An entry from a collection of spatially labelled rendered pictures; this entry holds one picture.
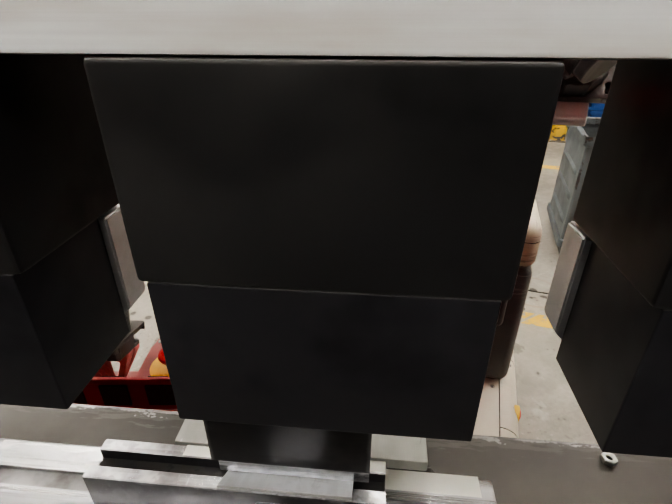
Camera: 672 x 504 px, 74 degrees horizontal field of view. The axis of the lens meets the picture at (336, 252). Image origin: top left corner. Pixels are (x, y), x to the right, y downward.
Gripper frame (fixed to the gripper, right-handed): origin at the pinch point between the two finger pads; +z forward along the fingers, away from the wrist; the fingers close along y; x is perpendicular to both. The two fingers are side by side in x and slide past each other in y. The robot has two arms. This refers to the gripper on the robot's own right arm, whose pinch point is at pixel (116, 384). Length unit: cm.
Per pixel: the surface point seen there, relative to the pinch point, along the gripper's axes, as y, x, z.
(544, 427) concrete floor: -71, 109, 55
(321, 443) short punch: 42, 34, -21
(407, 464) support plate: 39, 40, -17
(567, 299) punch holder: 43, 48, -30
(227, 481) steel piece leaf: 41, 28, -17
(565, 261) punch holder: 42, 48, -32
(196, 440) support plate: 37.3, 25.3, -17.2
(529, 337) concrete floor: -117, 122, 42
